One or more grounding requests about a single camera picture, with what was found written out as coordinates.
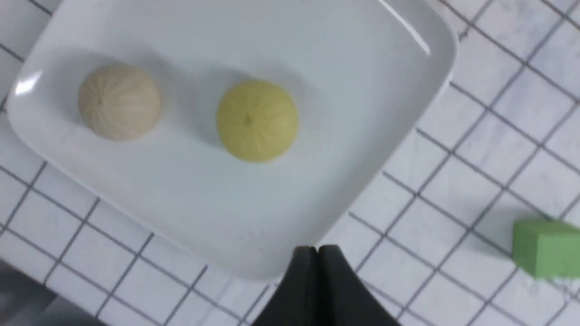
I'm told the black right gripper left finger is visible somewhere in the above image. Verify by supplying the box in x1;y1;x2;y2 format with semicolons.
252;246;317;326

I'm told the beige steamed bun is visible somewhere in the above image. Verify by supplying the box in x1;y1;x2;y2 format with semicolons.
77;63;163;142

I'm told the white square plate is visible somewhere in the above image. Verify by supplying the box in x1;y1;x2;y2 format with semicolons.
7;0;458;281

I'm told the white grid tablecloth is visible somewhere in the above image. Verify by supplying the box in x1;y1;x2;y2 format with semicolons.
1;0;579;326

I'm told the green cube block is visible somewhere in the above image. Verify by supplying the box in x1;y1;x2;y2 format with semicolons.
512;219;580;279

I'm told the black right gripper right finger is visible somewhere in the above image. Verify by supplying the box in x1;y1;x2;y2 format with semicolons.
317;245;399;326

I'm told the yellow steamed bun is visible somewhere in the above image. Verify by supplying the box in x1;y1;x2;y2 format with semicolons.
216;80;299;163

